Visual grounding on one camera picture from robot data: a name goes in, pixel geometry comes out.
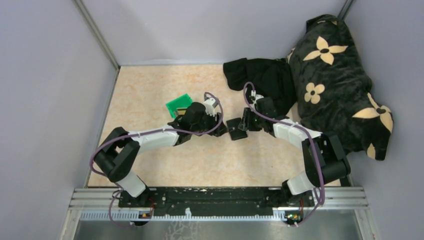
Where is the black floral blanket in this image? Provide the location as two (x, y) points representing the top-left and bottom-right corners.
(286, 14), (394, 161)

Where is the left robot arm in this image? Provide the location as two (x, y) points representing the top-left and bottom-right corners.
(90, 102), (227, 207)

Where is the green plastic bin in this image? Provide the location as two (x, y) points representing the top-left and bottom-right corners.
(165, 93), (193, 119)

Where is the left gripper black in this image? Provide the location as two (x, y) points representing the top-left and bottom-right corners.
(191, 108), (229, 137)

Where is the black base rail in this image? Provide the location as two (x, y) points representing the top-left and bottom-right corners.
(118, 186), (315, 217)

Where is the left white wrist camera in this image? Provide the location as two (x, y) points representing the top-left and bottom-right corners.
(203, 97), (218, 117)

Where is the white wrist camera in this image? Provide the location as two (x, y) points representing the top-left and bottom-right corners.
(249, 91), (264, 105)
(203, 97), (218, 117)

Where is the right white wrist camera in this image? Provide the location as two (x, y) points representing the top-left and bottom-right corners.
(249, 91), (264, 105)

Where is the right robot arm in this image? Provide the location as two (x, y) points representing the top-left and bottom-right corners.
(239, 95), (351, 206)

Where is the black cloth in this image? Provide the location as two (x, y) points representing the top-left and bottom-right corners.
(223, 58), (297, 115)

